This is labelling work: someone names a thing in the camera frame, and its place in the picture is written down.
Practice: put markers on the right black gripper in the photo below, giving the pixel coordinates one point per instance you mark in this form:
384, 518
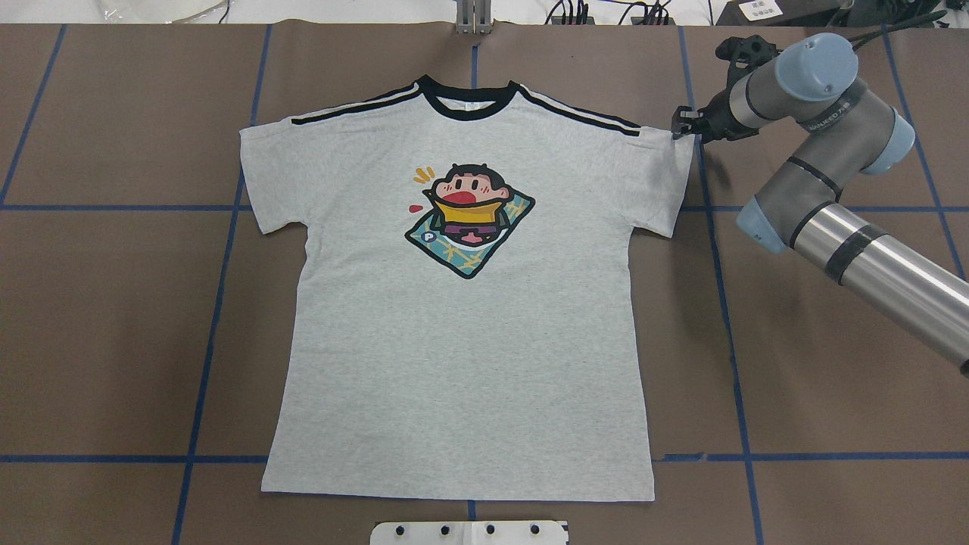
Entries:
718, 121

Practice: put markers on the grey cartoon print t-shirt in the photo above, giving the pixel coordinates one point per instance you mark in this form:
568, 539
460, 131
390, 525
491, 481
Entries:
463, 326

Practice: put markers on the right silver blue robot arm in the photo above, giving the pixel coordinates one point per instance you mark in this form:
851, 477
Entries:
850, 132

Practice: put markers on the aluminium frame post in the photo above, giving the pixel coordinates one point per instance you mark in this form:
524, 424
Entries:
474, 17

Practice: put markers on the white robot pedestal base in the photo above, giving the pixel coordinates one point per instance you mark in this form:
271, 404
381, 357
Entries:
471, 532

